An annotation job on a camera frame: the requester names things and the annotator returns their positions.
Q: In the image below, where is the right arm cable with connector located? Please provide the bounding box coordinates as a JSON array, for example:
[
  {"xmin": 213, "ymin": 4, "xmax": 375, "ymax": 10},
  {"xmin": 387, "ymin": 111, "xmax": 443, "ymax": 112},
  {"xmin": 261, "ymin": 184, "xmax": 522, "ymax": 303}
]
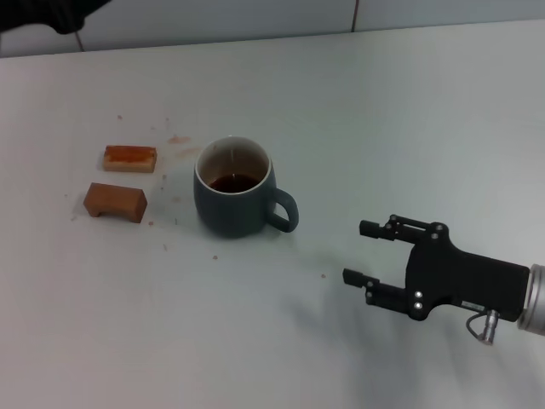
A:
[{"xmin": 466, "ymin": 309, "xmax": 502, "ymax": 345}]

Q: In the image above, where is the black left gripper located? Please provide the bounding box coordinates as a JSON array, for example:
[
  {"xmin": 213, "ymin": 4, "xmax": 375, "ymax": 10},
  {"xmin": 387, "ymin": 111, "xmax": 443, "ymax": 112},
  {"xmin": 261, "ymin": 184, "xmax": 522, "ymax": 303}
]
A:
[{"xmin": 0, "ymin": 0, "xmax": 112, "ymax": 35}]

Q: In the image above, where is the light stained wooden block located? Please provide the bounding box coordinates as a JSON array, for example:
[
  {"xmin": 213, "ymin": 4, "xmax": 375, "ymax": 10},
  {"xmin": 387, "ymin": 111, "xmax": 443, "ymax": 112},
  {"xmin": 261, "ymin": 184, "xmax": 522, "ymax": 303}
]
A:
[{"xmin": 102, "ymin": 145, "xmax": 158, "ymax": 174}]

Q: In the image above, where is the dark grey ceramic mug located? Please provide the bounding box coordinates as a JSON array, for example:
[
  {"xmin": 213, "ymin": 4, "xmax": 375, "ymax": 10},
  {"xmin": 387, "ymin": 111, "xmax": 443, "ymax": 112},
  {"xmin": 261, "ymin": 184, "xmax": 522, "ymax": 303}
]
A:
[{"xmin": 192, "ymin": 135, "xmax": 300, "ymax": 239}]

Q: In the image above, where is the brown notched wooden block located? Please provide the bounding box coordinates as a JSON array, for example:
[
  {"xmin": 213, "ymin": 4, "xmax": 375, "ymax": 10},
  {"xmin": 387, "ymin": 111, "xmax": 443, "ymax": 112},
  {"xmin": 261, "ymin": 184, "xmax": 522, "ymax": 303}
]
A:
[{"xmin": 83, "ymin": 181, "xmax": 149, "ymax": 224}]

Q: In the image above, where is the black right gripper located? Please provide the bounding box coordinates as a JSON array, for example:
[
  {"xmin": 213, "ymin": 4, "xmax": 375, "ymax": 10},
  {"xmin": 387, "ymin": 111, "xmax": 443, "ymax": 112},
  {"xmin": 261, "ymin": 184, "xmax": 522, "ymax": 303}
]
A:
[{"xmin": 342, "ymin": 214, "xmax": 531, "ymax": 324}]

